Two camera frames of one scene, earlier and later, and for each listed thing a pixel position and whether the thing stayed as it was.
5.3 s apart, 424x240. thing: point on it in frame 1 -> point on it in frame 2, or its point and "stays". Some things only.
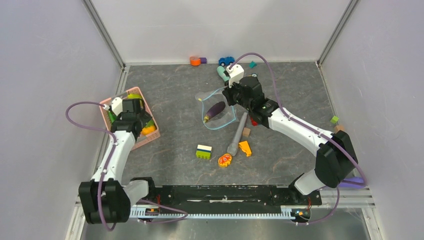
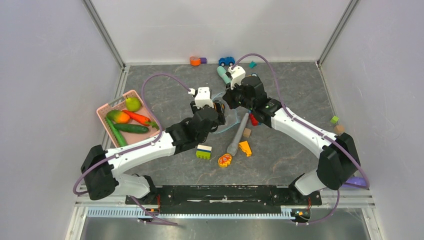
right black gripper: x=227 y=93 stays
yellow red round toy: x=224 y=160 stays
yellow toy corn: x=149 y=128 -> x=223 y=106
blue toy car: x=226 y=61 stays
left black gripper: x=144 y=117 -> x=221 y=119
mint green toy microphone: x=220 y=71 stays
